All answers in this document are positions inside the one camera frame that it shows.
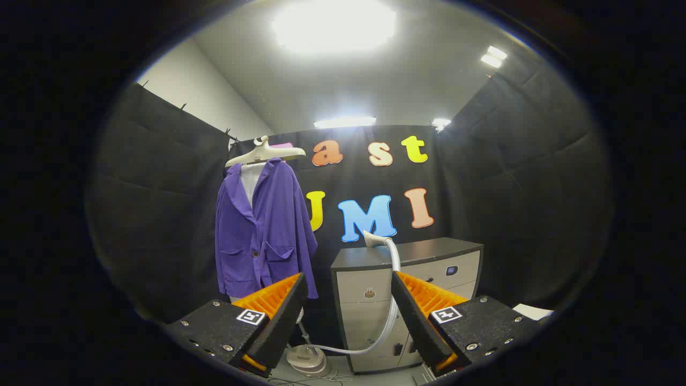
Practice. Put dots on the grey cabinet with dark top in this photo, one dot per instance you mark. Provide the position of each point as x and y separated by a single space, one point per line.
353 284

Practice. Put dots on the white clothes hanger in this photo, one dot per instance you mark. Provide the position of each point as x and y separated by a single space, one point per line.
262 154

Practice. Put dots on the large round ceiling light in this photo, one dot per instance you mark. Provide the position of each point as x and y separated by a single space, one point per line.
335 24

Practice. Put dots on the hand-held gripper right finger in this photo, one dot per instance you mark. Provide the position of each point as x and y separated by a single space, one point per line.
412 316

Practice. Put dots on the white steamer pole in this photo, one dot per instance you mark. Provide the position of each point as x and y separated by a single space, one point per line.
304 332

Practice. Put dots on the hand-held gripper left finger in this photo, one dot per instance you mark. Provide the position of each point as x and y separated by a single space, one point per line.
286 311

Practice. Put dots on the purple jacket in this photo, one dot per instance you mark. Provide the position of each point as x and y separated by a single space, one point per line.
278 214

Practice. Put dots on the white garment steamer base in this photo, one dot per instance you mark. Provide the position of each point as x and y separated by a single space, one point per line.
308 360

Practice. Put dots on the white paper sheet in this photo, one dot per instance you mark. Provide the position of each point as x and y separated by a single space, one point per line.
533 312

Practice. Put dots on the small ceiling light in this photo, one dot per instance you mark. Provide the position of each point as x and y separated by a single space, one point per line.
441 124

